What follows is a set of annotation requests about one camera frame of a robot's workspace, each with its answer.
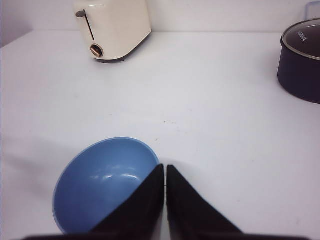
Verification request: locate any cream two-slot toaster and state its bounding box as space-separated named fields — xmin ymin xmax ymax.
xmin=73 ymin=0 xmax=152 ymax=62

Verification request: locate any glass saucepan lid blue knob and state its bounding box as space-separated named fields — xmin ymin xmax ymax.
xmin=281 ymin=18 xmax=320 ymax=61

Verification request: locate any dark blue saucepan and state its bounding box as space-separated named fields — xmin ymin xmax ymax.
xmin=277 ymin=40 xmax=320 ymax=104

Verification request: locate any clear plastic container blue rim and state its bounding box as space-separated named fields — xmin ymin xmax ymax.
xmin=304 ymin=0 xmax=320 ymax=20

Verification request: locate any blue bowl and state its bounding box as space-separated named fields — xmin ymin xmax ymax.
xmin=52 ymin=137 xmax=160 ymax=234

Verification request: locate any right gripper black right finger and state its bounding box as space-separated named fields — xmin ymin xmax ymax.
xmin=166 ymin=165 xmax=243 ymax=237

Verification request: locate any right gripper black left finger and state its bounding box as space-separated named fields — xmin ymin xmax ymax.
xmin=91 ymin=164 xmax=165 ymax=237

